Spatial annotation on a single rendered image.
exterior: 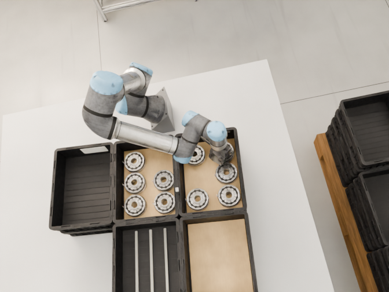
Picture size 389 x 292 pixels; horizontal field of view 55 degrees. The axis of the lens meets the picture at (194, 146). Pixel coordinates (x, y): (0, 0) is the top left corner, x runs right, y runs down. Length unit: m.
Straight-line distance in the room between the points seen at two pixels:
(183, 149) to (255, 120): 0.61
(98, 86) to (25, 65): 2.25
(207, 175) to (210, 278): 0.46
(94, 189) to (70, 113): 0.57
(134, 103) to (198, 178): 0.48
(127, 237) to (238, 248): 0.52
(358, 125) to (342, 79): 0.79
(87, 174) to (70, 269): 0.47
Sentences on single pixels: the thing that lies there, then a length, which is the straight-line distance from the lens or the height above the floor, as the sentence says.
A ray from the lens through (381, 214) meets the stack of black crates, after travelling 2.31.
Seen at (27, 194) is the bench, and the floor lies 0.70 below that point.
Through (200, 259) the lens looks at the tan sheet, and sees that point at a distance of 1.71.
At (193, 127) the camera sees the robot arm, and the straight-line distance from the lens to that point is 1.51.
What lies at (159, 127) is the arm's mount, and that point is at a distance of 1.98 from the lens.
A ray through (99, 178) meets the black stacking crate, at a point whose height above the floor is 0.83.
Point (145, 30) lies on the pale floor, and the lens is 3.38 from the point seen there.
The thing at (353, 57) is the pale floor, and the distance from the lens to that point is 3.18.
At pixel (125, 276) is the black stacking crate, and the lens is 1.78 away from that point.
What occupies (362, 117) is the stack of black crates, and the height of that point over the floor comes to 0.49.
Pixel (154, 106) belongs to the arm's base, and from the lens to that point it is 1.89.
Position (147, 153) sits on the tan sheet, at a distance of 1.87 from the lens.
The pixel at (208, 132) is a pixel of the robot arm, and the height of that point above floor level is 1.20.
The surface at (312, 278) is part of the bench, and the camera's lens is 1.85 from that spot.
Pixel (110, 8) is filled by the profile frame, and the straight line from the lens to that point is 3.46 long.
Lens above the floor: 2.53
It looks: 67 degrees down
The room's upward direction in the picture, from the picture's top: 19 degrees counter-clockwise
